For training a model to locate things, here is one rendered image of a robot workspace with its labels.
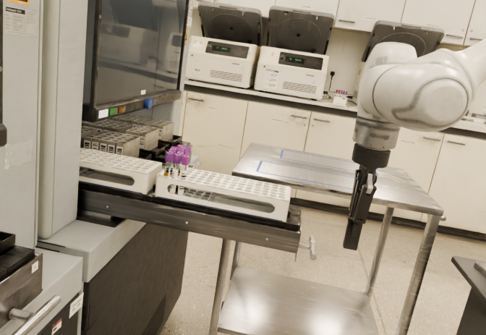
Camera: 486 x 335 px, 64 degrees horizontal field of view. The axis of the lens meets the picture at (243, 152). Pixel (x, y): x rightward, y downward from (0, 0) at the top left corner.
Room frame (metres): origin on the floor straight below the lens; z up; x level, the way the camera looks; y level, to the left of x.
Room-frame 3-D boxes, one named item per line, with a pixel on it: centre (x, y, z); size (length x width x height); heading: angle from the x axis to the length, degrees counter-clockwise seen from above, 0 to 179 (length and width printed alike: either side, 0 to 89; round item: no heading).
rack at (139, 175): (0.88, 0.34, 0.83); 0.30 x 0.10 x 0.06; 84
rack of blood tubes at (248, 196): (0.84, 0.03, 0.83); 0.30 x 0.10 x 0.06; 84
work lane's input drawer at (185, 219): (0.86, 0.16, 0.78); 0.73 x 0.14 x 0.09; 84
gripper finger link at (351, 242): (0.81, -0.27, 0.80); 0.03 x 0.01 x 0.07; 84
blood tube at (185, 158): (0.81, 0.12, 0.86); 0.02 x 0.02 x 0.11
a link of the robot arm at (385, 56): (0.80, -0.27, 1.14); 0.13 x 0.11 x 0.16; 2
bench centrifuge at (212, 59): (3.48, 0.27, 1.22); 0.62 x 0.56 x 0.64; 172
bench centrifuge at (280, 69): (3.42, -0.31, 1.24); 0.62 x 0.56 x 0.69; 174
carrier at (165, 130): (1.33, 0.28, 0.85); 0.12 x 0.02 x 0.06; 173
